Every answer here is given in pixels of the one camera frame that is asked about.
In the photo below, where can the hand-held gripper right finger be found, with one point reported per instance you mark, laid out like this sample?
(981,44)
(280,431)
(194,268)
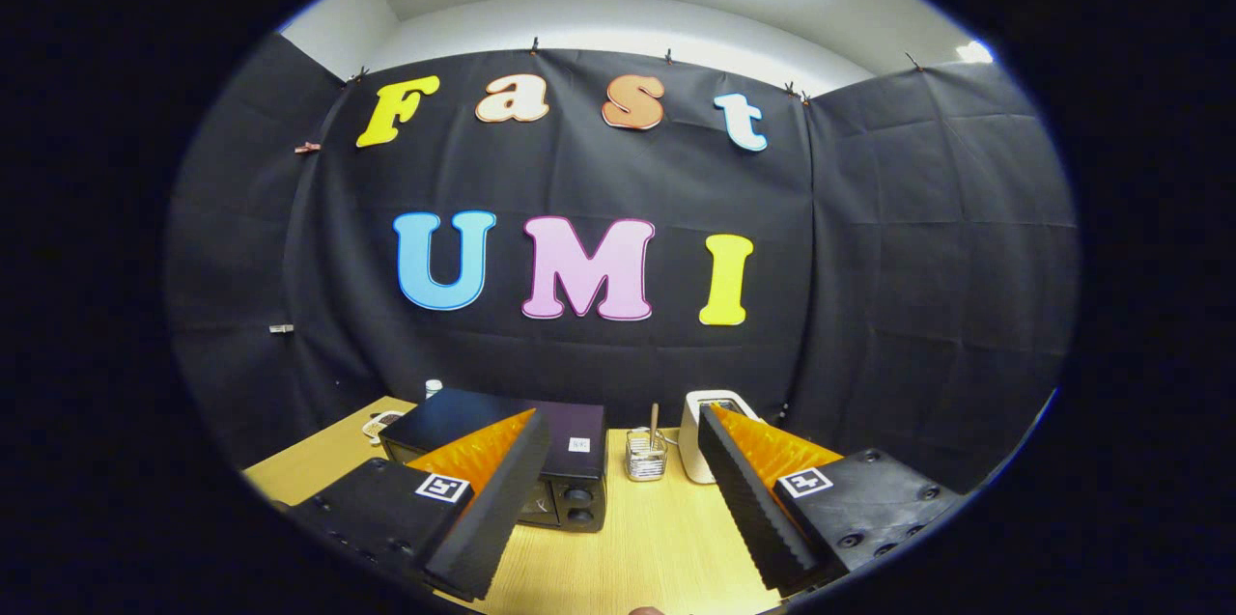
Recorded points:
(739,499)

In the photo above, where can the white bread toaster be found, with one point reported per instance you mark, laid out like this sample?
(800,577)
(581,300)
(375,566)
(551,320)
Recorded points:
(690,446)

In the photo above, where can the wooden stick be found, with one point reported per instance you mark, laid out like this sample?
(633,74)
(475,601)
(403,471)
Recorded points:
(654,419)

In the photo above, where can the short ceiling light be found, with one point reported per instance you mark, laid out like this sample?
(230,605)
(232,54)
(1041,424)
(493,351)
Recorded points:
(975,51)

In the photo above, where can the black backdrop cloth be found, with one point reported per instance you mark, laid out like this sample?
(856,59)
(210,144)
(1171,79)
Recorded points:
(628,171)

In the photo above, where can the small white-capped bottle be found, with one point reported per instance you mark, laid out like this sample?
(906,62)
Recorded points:
(434,388)

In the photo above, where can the small white object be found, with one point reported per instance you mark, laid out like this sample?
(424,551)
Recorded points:
(377,424)

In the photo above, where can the row of black cloth clips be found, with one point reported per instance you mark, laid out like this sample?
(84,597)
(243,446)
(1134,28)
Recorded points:
(533,45)

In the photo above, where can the small glass jar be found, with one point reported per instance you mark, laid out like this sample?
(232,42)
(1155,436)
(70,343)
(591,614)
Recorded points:
(645,463)

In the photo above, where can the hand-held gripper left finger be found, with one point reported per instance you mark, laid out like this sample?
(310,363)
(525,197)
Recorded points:
(502,509)

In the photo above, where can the black toaster oven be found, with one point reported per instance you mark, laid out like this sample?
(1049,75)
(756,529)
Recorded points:
(570,441)

